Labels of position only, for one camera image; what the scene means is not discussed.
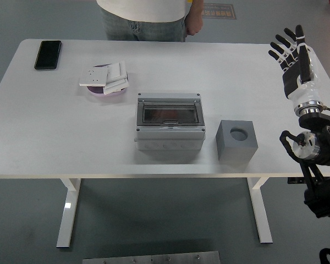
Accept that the person's left hand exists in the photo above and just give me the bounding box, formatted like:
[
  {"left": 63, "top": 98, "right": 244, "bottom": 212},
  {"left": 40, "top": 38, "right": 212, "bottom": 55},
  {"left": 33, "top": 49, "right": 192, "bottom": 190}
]
[{"left": 185, "top": 13, "right": 204, "bottom": 36}]

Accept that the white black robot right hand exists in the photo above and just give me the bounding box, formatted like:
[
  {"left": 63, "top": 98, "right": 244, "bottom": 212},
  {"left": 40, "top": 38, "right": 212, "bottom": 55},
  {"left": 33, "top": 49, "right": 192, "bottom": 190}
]
[{"left": 268, "top": 24, "right": 323, "bottom": 108}]

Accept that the transparent hinged box lid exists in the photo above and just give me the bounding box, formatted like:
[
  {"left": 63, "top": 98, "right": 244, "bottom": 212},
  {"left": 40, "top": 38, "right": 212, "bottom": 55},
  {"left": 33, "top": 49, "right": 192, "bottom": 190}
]
[{"left": 136, "top": 98, "right": 204, "bottom": 127}]

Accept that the grey box cover frame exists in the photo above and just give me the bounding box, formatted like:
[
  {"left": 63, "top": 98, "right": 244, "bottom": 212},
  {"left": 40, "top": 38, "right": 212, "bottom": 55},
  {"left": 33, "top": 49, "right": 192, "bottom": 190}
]
[{"left": 134, "top": 92, "right": 206, "bottom": 133}]

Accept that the grey plastic junction box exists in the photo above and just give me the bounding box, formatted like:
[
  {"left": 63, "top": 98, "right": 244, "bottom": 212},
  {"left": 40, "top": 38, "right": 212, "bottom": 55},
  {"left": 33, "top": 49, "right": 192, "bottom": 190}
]
[{"left": 134, "top": 92, "right": 206, "bottom": 151}]

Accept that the brown floor sign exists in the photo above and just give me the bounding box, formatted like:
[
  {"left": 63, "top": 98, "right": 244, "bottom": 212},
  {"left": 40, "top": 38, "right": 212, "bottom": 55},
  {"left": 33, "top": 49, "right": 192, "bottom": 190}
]
[{"left": 202, "top": 3, "right": 237, "bottom": 20}]

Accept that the person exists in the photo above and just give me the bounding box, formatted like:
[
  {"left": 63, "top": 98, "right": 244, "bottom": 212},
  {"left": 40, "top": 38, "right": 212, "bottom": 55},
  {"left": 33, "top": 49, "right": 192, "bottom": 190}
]
[{"left": 95, "top": 0, "right": 205, "bottom": 42}]

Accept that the grey block with round hole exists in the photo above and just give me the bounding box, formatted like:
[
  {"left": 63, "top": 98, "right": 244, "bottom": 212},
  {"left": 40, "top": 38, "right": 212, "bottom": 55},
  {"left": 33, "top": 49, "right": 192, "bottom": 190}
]
[{"left": 216, "top": 119, "right": 259, "bottom": 161}]

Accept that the purple shallow bowl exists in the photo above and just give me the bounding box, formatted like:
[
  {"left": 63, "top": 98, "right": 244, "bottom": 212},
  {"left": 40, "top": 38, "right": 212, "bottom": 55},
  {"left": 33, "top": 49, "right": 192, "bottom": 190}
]
[{"left": 86, "top": 63, "right": 130, "bottom": 97}]

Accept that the white table leg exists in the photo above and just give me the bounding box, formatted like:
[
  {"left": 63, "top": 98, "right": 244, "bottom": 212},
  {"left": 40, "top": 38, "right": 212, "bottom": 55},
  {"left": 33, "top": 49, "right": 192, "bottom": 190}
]
[
  {"left": 56, "top": 178, "right": 82, "bottom": 248},
  {"left": 247, "top": 177, "right": 273, "bottom": 244}
]

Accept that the black smartphone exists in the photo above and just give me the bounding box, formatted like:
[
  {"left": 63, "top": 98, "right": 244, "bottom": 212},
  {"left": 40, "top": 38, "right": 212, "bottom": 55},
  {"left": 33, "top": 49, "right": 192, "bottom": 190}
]
[{"left": 34, "top": 40, "right": 62, "bottom": 71}]

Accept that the grey metal plate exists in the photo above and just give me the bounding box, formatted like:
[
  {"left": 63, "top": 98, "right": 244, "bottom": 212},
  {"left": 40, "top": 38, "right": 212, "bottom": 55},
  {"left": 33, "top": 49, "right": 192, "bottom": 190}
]
[{"left": 82, "top": 250, "right": 221, "bottom": 264}]

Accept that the white wall switch panel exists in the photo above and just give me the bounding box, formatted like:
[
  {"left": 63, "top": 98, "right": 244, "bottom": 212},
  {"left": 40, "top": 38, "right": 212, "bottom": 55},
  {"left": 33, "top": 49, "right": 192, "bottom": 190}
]
[
  {"left": 103, "top": 76, "right": 130, "bottom": 96},
  {"left": 107, "top": 60, "right": 128, "bottom": 83}
]

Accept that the white wall socket panel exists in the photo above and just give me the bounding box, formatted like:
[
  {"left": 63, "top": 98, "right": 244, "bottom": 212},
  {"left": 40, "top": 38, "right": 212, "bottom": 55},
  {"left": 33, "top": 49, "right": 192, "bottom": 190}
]
[{"left": 79, "top": 68, "right": 111, "bottom": 87}]

